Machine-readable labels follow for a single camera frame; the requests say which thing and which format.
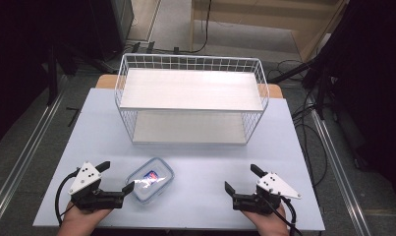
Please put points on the wooden platform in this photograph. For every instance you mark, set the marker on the wooden platform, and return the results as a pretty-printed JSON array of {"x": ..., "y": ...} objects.
[{"x": 251, "y": 23}]

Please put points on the black tripod stand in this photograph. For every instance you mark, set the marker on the black tripod stand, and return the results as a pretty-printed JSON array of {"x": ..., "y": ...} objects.
[{"x": 316, "y": 82}]

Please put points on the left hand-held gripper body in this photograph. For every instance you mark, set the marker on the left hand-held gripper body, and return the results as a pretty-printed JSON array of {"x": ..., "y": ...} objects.
[{"x": 94, "y": 196}]

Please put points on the clear food container blue lid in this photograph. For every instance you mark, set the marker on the clear food container blue lid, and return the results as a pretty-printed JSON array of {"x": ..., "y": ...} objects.
[{"x": 150, "y": 180}]

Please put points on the dark cabinet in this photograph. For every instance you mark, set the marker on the dark cabinet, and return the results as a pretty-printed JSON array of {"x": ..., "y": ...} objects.
[{"x": 113, "y": 26}]

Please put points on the black curtain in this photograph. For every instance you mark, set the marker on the black curtain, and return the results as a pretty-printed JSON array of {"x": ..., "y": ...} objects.
[
  {"x": 18, "y": 49},
  {"x": 372, "y": 82}
]

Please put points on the person's left hand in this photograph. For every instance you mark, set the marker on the person's left hand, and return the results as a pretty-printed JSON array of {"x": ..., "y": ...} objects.
[{"x": 82, "y": 221}]

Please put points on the metal floor rail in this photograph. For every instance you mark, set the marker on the metal floor rail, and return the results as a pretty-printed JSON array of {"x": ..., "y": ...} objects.
[
  {"x": 25, "y": 157},
  {"x": 339, "y": 170}
]

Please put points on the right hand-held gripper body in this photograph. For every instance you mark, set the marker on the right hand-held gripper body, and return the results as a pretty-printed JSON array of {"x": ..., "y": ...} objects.
[{"x": 267, "y": 193}]

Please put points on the person's right hand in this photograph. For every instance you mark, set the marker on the person's right hand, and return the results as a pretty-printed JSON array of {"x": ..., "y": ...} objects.
[{"x": 267, "y": 223}]

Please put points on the black metal stand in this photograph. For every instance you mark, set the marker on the black metal stand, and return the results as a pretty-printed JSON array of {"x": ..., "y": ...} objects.
[{"x": 52, "y": 75}]

